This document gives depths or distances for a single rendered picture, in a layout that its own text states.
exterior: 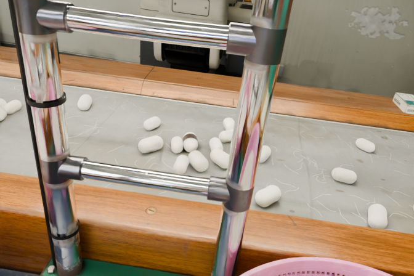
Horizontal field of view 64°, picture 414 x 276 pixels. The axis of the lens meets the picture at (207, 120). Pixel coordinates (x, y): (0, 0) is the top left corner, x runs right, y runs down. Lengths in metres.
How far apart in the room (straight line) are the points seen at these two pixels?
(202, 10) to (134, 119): 0.60
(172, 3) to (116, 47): 1.75
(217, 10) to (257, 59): 0.88
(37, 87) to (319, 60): 2.42
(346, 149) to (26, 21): 0.49
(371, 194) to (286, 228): 0.17
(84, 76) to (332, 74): 2.16
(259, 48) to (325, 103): 0.49
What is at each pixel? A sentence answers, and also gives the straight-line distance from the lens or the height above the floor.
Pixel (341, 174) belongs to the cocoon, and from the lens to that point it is 0.49.
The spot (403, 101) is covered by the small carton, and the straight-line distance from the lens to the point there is 0.75.
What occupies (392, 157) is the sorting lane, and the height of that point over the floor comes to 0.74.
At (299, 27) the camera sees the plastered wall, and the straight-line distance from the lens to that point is 2.53.
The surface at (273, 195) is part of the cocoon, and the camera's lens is 0.41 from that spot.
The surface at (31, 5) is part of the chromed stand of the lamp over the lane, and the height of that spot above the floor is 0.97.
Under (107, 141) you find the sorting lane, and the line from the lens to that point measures 0.51.
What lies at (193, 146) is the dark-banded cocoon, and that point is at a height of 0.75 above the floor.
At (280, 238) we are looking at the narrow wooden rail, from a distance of 0.35.
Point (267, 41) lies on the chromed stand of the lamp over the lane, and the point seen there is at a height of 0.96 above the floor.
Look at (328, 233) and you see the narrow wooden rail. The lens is 0.38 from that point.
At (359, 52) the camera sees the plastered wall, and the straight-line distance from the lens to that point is 2.63.
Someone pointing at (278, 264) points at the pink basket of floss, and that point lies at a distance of 0.32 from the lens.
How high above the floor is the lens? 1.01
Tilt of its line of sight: 28 degrees down
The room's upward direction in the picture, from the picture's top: 6 degrees clockwise
